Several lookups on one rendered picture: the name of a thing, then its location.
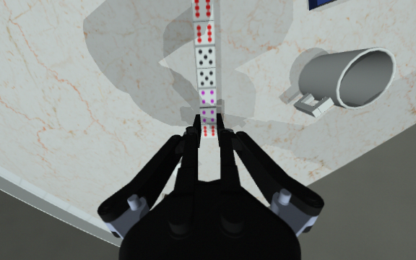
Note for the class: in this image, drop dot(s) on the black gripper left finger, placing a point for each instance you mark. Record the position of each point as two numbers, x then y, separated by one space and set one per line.
128 205

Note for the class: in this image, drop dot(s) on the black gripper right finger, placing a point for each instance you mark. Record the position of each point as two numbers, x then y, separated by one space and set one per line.
293 202

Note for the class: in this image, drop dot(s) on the grey mug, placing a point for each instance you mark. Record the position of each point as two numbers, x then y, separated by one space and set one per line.
365 81

